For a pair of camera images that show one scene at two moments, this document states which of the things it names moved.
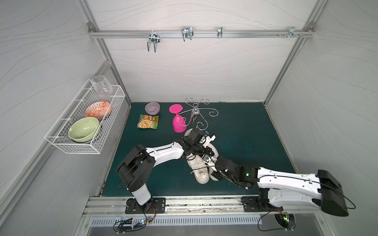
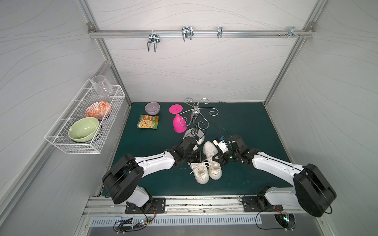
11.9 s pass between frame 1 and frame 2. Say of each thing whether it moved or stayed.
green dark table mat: stayed
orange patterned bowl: stayed
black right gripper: moved
